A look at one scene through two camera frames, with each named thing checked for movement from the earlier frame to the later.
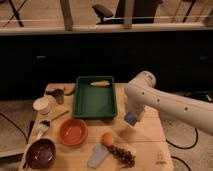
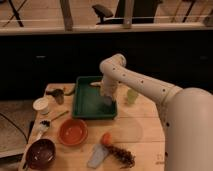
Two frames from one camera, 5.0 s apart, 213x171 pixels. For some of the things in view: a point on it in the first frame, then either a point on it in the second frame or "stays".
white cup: x=42 y=105 stays
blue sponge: x=131 y=118 to x=107 y=100
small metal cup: x=59 y=95 stays
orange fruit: x=107 y=139 stays
